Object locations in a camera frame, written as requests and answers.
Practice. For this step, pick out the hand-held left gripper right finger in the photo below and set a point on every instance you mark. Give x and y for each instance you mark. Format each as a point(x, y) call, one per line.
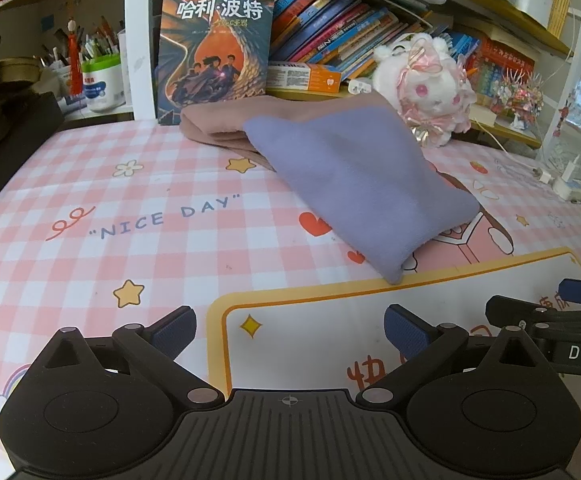
point(405, 332)

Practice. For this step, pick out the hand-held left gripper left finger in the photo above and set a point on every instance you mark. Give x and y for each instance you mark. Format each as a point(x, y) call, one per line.
point(175, 332)

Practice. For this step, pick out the purple and brown sweater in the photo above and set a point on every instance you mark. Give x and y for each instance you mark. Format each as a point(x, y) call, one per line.
point(350, 170)

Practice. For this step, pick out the white charger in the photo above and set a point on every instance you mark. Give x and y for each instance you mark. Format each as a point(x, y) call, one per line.
point(567, 172)

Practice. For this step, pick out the white flat box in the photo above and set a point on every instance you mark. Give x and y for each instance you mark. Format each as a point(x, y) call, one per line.
point(481, 115)

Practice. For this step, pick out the colourful beaded ornament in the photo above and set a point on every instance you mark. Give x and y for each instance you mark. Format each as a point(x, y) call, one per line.
point(517, 95)

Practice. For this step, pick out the white pink plush bunny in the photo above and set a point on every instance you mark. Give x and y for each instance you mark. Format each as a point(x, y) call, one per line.
point(430, 90)

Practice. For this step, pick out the red boxed book set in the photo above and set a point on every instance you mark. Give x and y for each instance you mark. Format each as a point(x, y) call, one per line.
point(505, 62)

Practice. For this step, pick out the white plug adapter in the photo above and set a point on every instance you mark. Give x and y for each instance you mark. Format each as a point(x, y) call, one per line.
point(358, 86)

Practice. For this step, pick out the white jar green lid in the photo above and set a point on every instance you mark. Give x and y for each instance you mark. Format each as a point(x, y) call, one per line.
point(101, 90)

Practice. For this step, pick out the wooden bookshelf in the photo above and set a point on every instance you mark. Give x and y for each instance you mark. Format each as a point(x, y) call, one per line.
point(310, 95)

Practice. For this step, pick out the dragon cover book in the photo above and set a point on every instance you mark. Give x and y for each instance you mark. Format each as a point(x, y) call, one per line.
point(210, 60)

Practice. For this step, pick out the orange white toothpaste box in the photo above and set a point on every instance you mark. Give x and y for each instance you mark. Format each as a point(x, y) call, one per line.
point(300, 77)

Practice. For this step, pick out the red tassel charm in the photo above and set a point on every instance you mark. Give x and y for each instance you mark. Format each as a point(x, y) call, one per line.
point(74, 75)

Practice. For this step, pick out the dark olive jacket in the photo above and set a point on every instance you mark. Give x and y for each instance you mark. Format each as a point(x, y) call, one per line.
point(0, 85)

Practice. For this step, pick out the row of colourful books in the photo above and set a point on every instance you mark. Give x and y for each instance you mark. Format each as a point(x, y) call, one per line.
point(330, 25)

